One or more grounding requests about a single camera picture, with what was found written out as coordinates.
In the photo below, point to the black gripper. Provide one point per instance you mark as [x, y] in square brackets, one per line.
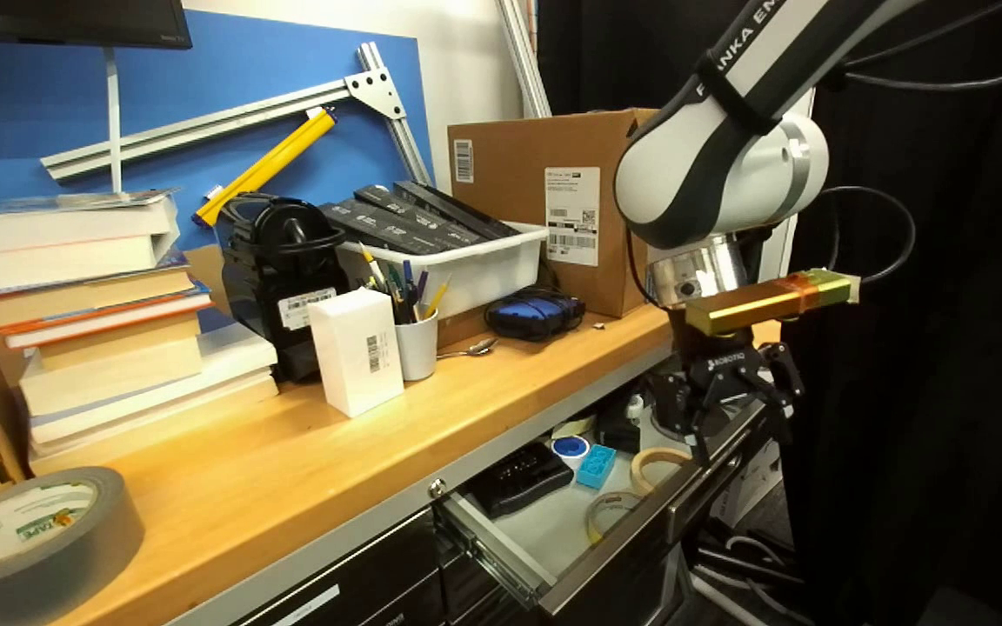
[746, 369]

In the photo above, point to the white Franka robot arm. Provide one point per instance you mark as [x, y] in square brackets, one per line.
[731, 142]

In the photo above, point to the open grey metal drawer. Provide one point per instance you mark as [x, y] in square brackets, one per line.
[547, 535]

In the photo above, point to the beige tape roll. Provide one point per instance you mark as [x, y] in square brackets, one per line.
[638, 472]

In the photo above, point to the small black block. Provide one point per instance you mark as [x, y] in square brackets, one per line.
[621, 434]

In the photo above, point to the blue and white tape roll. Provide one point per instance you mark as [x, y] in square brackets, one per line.
[568, 447]

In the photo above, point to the thin pale tape roll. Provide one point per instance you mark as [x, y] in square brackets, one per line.
[596, 516]

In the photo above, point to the black electronic device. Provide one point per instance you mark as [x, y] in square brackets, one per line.
[519, 474]

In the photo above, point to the blue and black pouch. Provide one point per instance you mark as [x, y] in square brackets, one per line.
[538, 316]

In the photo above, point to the small metal clip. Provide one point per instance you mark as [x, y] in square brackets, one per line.
[481, 346]

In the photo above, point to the white plastic bin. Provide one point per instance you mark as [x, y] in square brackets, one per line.
[473, 274]

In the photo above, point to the brown cardboard shipping box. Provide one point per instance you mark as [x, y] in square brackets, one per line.
[525, 186]

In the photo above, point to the white pen cup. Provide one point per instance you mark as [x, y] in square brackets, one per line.
[415, 349]

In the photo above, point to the long black box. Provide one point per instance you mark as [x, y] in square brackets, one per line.
[415, 214]
[380, 229]
[453, 210]

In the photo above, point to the bunch of pens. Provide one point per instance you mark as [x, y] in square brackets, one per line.
[403, 284]

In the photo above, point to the white small carton box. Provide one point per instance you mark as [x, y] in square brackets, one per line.
[357, 353]

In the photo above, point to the black cabinet front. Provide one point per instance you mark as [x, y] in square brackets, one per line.
[373, 579]

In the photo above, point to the upright aluminium extrusion bar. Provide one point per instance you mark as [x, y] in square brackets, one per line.
[525, 57]

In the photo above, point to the large white flat book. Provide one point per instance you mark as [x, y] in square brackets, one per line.
[224, 368]

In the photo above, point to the yellow spirit level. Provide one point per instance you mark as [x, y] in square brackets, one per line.
[267, 168]

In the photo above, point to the thick tan paged book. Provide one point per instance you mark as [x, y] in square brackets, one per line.
[107, 368]

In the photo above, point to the red edged book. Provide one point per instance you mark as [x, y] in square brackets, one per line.
[107, 321]

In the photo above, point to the brown cover book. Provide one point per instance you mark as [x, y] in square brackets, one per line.
[84, 297]

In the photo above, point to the white monitor stand pole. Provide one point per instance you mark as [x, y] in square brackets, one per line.
[118, 128]

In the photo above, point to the thick white book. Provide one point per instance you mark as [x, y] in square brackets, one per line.
[53, 246]

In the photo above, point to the blue pin board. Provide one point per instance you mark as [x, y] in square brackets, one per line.
[16, 116]

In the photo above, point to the black monitor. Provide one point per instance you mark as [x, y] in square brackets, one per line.
[61, 20]

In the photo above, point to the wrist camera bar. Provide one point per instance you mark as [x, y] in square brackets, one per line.
[768, 299]

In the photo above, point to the aluminium extrusion frame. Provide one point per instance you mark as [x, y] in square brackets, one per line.
[235, 116]

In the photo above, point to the grey duct tape roll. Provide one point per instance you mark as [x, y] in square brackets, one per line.
[84, 557]

